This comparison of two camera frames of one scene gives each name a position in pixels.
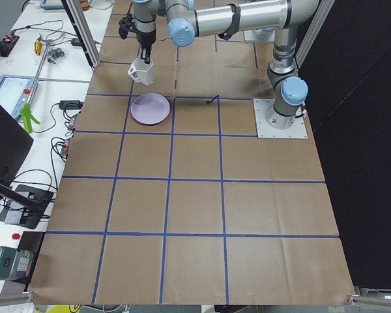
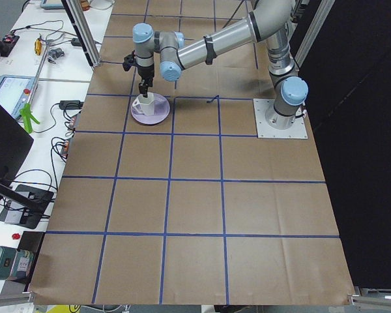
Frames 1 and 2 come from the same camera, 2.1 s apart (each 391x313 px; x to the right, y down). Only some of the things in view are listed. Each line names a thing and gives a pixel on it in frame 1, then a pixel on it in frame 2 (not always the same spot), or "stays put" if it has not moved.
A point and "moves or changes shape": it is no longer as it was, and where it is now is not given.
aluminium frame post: [75, 13] stays put
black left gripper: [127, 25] → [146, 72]
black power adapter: [64, 105] stays put
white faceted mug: [142, 72] moves or changes shape
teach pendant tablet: [12, 92] stays put
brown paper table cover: [196, 210] stays put
